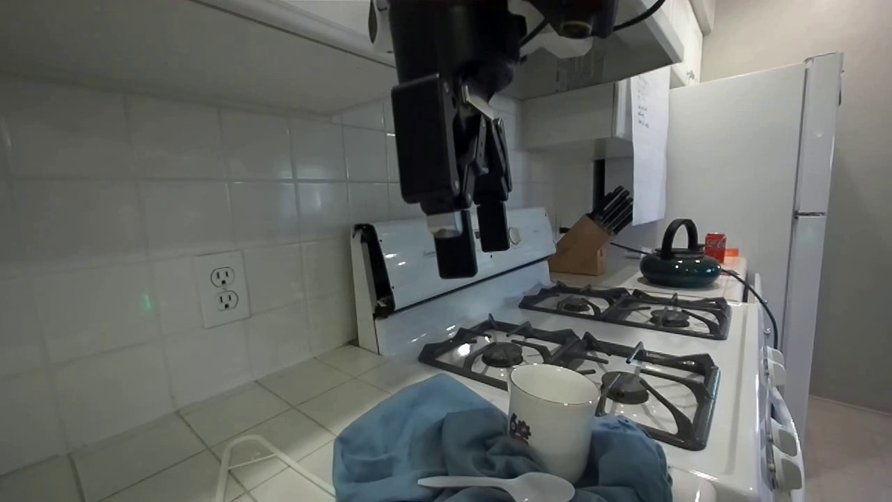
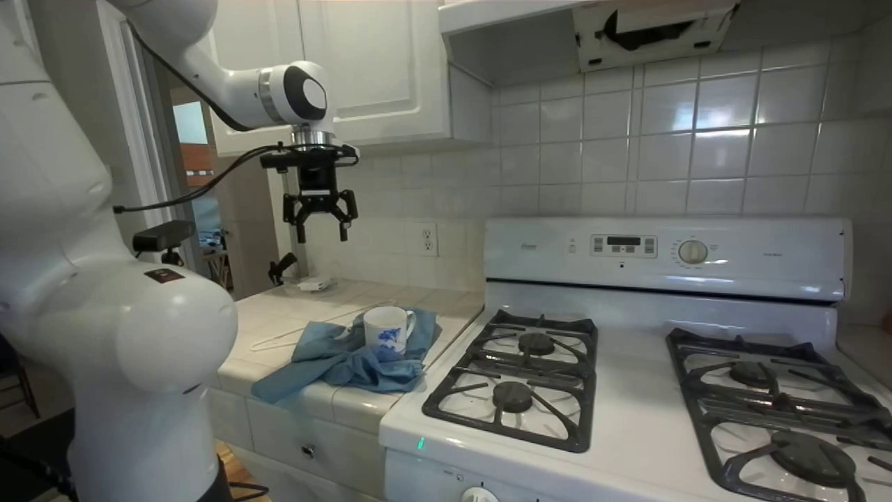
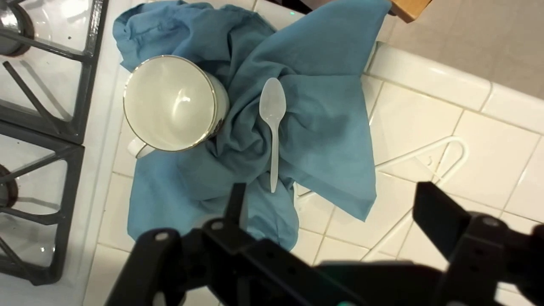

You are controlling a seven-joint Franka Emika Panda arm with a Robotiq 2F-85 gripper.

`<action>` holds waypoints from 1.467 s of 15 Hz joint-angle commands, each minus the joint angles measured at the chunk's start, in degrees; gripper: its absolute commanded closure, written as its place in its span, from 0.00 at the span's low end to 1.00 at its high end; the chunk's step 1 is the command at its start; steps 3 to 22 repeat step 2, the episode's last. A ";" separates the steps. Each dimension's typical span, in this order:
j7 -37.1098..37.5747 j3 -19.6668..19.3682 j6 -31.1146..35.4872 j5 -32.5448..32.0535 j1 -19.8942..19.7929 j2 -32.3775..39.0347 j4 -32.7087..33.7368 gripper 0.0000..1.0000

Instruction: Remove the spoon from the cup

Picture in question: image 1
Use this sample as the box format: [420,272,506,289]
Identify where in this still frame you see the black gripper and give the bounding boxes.
[386,73,515,282]

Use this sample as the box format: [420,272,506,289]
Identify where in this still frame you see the white plastic spoon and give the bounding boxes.
[414,468,580,502]

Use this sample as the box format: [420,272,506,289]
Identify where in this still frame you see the white ceramic cup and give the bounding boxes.
[503,362,601,484]

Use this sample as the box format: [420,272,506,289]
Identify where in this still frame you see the white gas stove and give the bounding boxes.
[346,204,809,502]

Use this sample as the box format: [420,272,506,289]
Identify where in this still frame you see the wooden knife block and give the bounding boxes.
[547,185,639,278]

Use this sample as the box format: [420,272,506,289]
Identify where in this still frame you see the black cast iron stove grate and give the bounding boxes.
[515,278,732,343]
[414,316,721,455]

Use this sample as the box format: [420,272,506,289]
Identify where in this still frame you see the white paper sheet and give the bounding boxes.
[626,66,675,226]

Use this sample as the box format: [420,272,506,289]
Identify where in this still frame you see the dark green kettle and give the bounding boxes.
[639,214,725,289]

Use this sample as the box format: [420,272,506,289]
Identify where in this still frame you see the blue cloth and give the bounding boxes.
[328,374,675,502]

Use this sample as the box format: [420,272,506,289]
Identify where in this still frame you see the small red object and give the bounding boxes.
[703,229,744,265]

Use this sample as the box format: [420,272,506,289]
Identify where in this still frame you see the white upper cabinet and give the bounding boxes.
[197,0,397,66]

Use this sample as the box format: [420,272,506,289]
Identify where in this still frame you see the white refrigerator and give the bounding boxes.
[664,51,848,441]

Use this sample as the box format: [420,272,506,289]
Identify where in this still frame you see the white stove knob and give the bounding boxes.
[761,343,788,385]
[763,399,799,458]
[768,448,806,493]

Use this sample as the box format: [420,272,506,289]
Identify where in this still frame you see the white wall power outlet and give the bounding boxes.
[193,250,250,328]

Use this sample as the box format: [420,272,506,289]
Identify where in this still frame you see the black power cord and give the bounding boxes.
[712,261,781,350]

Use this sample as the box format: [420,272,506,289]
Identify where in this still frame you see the thin white cable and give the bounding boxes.
[209,433,333,502]

